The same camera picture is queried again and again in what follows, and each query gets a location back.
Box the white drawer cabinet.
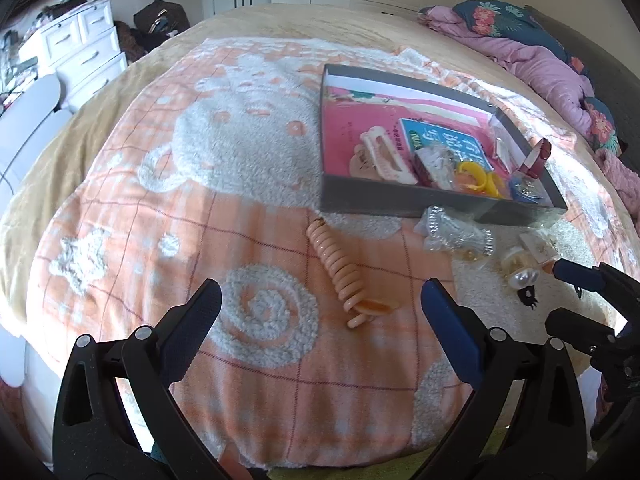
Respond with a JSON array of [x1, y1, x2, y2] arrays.
[[17, 0, 130, 114]]

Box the pearl hair ties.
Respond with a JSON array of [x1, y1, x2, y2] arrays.
[[501, 246, 542, 292]]

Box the white hair claw clip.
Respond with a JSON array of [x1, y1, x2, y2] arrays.
[[348, 127, 419, 187]]

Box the small red white package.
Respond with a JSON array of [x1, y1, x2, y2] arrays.
[[412, 145, 454, 189]]

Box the grey cardboard box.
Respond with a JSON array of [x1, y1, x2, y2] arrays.
[[318, 63, 570, 226]]

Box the brown bag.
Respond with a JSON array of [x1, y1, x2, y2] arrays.
[[113, 20, 147, 64]]

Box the clear bag with silver jewelry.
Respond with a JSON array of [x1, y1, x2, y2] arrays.
[[414, 204, 495, 262]]

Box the peach spiral hair tie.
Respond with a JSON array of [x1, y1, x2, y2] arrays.
[[306, 217, 402, 331]]

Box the white desk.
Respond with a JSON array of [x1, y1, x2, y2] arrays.
[[0, 73, 74, 202]]

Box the white earring card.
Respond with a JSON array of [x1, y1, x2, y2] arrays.
[[519, 231, 559, 264]]

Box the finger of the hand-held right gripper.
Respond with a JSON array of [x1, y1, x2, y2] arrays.
[[552, 258, 625, 295], [544, 309, 620, 357]]

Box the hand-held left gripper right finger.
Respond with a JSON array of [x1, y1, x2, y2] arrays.
[[414, 279, 587, 480]]

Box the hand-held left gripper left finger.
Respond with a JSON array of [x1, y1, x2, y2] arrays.
[[52, 279, 224, 480]]

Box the orange white printed blanket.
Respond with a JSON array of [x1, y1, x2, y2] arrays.
[[25, 37, 640, 467]]

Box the beige bed sheet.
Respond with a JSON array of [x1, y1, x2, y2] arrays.
[[0, 2, 640, 386]]

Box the black handbag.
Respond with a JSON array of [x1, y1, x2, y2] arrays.
[[132, 0, 192, 37]]

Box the yellow hair clip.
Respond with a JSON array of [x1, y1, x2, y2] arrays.
[[456, 159, 507, 199]]

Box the pile of cosmetics bottles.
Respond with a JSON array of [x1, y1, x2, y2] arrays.
[[0, 4, 57, 107]]

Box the large dark floral pillow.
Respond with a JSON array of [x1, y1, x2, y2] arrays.
[[451, 0, 569, 62]]

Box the small dark floral pillow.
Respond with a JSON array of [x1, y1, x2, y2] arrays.
[[581, 96, 624, 157]]

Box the small blue box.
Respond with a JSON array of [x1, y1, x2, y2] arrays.
[[509, 174, 547, 204]]

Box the pink quilt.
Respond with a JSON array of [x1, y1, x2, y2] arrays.
[[416, 5, 640, 222]]

